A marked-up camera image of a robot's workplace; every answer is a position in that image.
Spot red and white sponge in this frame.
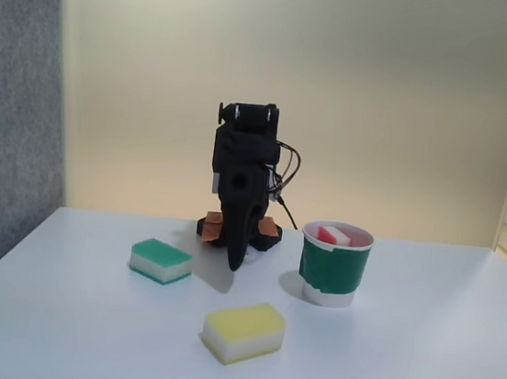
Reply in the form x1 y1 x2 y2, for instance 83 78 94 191
314 222 355 249

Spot green and white sponge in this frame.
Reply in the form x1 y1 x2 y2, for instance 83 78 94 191
126 235 197 290

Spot white cup with green tape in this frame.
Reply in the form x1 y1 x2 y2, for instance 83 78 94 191
291 217 378 312

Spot yellow and white sponge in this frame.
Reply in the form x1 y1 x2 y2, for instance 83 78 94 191
198 295 289 373

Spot grey felt partition panel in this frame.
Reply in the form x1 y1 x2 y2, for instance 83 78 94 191
0 0 91 323

